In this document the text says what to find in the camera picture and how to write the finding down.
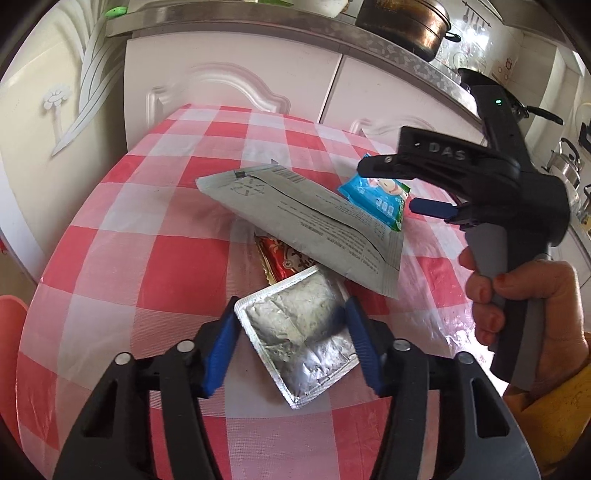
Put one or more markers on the wide white cabinet door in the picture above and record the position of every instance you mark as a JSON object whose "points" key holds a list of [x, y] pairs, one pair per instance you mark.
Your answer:
{"points": [[397, 101]]}

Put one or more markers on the dark metal cooking pot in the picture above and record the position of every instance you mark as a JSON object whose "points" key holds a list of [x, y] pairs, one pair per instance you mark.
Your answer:
{"points": [[406, 23]]}

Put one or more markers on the person's right hand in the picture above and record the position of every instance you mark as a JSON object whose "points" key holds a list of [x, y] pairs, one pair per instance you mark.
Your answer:
{"points": [[563, 314]]}

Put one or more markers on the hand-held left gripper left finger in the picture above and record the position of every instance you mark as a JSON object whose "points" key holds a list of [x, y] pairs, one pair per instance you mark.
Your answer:
{"points": [[221, 351]]}

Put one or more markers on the silver foil packet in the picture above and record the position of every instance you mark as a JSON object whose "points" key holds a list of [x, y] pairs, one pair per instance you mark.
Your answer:
{"points": [[295, 344]]}

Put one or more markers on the red white checkered tablecloth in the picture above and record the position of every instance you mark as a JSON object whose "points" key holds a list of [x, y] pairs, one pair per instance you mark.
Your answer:
{"points": [[138, 258]]}

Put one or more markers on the person's right forearm yellow sleeve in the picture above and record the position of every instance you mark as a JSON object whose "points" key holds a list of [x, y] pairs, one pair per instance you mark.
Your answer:
{"points": [[563, 420]]}

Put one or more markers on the red snack wrapper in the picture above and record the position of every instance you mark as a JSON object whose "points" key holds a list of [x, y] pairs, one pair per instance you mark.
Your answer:
{"points": [[281, 258]]}

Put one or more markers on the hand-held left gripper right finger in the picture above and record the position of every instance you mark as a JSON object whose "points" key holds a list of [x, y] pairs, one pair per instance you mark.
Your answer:
{"points": [[364, 347]]}

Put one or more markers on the grey printed pouch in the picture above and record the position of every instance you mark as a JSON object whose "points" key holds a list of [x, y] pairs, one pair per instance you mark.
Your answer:
{"points": [[304, 221]]}

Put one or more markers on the orange plastic stool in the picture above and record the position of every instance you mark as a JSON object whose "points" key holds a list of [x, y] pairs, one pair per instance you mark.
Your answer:
{"points": [[13, 341]]}

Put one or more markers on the blue cow wet wipe packet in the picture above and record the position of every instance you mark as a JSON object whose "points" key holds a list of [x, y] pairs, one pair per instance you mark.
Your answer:
{"points": [[369, 196]]}

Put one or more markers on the black frying pan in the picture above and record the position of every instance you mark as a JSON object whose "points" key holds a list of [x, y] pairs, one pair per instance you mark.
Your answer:
{"points": [[542, 113]]}

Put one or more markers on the steel kettle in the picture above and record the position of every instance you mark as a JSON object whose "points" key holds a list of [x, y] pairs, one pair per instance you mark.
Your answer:
{"points": [[565, 166]]}

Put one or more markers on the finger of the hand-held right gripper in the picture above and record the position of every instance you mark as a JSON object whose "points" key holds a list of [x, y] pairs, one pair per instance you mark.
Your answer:
{"points": [[383, 167], [434, 207]]}

